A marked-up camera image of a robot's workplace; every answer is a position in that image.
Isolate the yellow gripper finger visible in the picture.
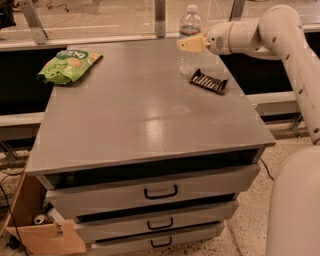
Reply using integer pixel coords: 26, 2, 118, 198
177, 35, 211, 53

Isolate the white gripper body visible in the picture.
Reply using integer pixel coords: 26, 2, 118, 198
207, 22, 232, 55

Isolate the clear plastic water bottle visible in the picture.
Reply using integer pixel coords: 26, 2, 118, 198
178, 4, 201, 75

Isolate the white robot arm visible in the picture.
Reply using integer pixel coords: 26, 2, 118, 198
177, 5, 320, 256

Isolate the black drill bit holder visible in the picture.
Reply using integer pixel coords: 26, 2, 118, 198
189, 69, 228, 95

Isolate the green snack bag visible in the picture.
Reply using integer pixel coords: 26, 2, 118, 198
37, 49, 102, 85

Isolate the grey drawer cabinet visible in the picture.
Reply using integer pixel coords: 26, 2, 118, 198
25, 37, 277, 256

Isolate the middle grey drawer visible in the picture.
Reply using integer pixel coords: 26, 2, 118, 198
75, 198, 238, 242

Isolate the grey drawer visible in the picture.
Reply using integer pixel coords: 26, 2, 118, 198
92, 222, 224, 256
46, 164, 260, 218
75, 198, 238, 242

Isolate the bottom grey drawer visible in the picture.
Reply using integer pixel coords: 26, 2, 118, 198
92, 222, 224, 256

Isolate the top grey drawer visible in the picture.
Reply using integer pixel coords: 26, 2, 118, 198
46, 164, 260, 218

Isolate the cardboard box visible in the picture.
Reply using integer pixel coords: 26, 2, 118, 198
2, 173, 86, 255

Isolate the right metal railing post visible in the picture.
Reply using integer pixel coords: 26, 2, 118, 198
229, 0, 246, 21

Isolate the middle metal railing post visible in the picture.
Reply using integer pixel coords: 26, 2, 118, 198
154, 0, 166, 38

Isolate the black floor cable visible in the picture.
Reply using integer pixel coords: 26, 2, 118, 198
259, 157, 276, 182

